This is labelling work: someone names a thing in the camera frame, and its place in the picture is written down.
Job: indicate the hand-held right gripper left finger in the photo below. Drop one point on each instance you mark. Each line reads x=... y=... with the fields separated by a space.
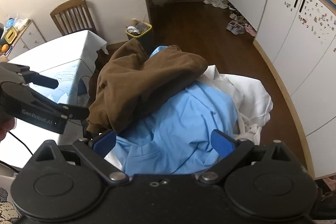
x=105 y=140

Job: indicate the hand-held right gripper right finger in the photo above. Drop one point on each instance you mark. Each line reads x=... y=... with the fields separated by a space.
x=221 y=141

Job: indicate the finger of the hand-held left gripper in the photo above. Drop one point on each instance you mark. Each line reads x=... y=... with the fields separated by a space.
x=74 y=112
x=43 y=81

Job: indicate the brown shirt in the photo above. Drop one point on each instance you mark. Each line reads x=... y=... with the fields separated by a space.
x=136 y=82

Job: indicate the person's left hand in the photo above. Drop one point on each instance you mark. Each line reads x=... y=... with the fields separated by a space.
x=5 y=130

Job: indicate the table with white-blue cloth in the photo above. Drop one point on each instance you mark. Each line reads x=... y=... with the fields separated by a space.
x=65 y=56

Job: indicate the light blue hoodie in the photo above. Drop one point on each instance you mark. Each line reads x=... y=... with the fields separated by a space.
x=183 y=129

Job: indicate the small white drawer cabinet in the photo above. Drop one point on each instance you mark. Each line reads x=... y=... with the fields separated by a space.
x=29 y=37

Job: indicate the orange fruit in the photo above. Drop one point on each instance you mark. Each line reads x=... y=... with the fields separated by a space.
x=4 y=48

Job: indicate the white garment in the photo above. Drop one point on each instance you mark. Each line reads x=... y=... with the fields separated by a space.
x=252 y=98

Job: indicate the yellow green box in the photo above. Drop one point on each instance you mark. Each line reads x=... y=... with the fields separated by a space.
x=11 y=36

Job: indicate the white plastic bag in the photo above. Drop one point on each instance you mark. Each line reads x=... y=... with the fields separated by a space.
x=23 y=24

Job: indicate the wooden chair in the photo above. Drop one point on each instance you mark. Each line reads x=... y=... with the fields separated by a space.
x=72 y=16

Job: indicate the printed cloth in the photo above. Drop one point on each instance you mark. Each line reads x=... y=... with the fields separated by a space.
x=8 y=200

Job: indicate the dark bin with yellow rim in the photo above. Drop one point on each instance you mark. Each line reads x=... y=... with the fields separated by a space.
x=141 y=35

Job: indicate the grey sneaker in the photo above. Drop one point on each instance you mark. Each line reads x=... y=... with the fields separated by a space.
x=239 y=29
x=231 y=26

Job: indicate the pink shoe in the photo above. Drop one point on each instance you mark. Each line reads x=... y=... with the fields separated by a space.
x=250 y=30

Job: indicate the dark shoe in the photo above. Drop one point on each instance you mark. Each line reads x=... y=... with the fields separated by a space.
x=236 y=16

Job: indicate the white cabinet with stickers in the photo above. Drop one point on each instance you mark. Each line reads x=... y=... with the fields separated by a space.
x=288 y=29

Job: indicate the white sneaker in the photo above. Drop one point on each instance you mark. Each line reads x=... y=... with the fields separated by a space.
x=220 y=5
x=210 y=0

